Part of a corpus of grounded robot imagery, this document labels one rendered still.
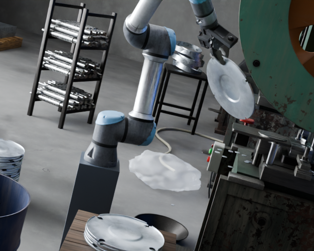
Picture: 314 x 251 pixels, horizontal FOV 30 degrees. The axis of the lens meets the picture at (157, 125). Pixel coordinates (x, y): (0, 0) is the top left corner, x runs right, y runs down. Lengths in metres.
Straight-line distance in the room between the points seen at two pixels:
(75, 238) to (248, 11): 0.98
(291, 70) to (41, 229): 1.52
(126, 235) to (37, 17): 7.71
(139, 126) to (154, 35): 0.40
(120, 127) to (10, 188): 0.62
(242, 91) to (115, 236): 0.76
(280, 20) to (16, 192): 1.09
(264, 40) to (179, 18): 7.15
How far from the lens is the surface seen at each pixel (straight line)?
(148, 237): 2.16
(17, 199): 2.13
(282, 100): 1.98
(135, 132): 2.55
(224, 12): 9.03
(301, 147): 2.45
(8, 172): 3.03
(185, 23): 9.07
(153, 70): 2.53
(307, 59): 2.04
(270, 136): 2.45
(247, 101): 2.34
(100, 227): 2.13
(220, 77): 2.42
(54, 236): 2.88
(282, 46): 1.96
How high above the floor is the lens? 1.28
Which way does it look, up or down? 14 degrees down
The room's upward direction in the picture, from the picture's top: 15 degrees clockwise
